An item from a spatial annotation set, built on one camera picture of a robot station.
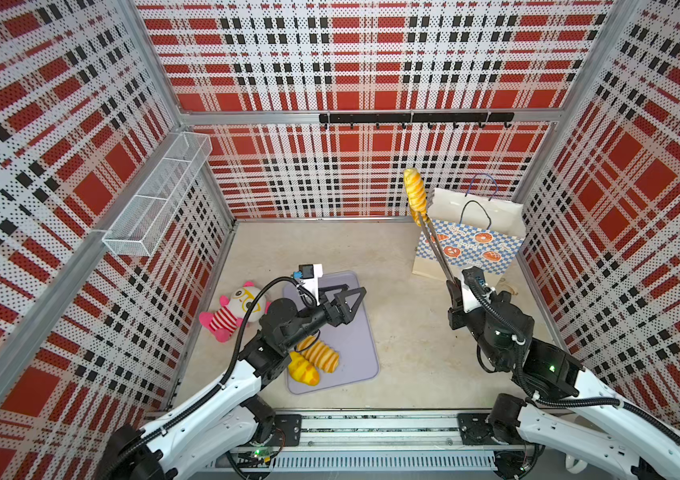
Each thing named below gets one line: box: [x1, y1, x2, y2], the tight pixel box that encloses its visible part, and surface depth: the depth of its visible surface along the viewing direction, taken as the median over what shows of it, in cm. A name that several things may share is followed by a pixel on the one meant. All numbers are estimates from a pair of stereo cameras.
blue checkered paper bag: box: [413, 188, 526, 282], surface depth 90 cm
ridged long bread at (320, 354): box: [297, 335, 340, 373], surface depth 84 cm
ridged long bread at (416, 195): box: [403, 168, 430, 227], surface depth 69 cm
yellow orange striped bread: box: [288, 351, 321, 386], surface depth 82 cm
